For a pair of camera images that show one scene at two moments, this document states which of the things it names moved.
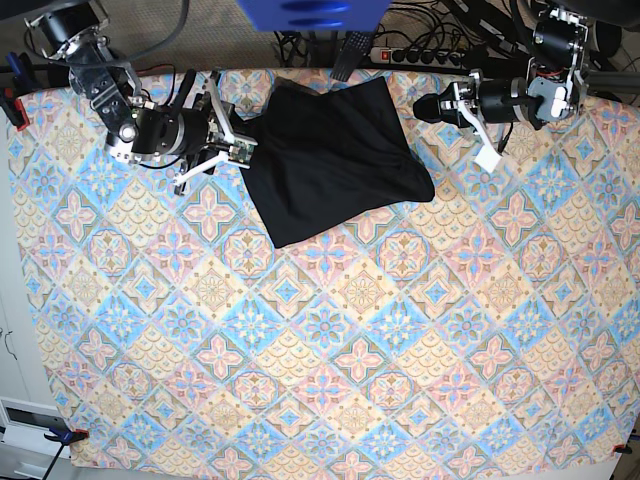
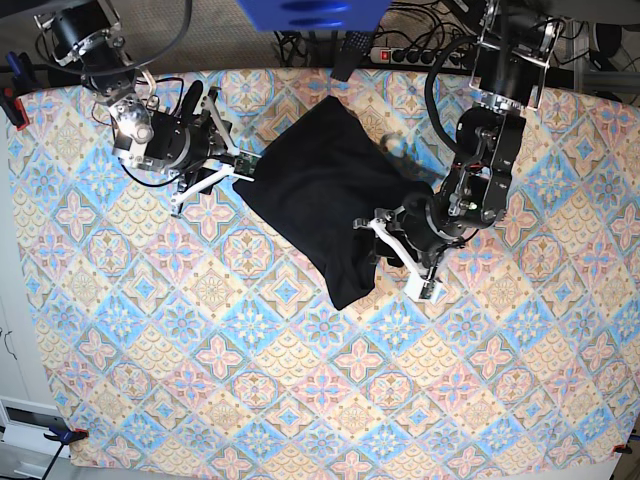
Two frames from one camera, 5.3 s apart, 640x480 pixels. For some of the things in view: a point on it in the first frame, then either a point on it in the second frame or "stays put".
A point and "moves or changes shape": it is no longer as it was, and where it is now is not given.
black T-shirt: (320, 160) moves or changes shape
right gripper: (498, 100) → (414, 224)
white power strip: (409, 56) stays put
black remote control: (351, 54) stays put
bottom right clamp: (622, 448) stays put
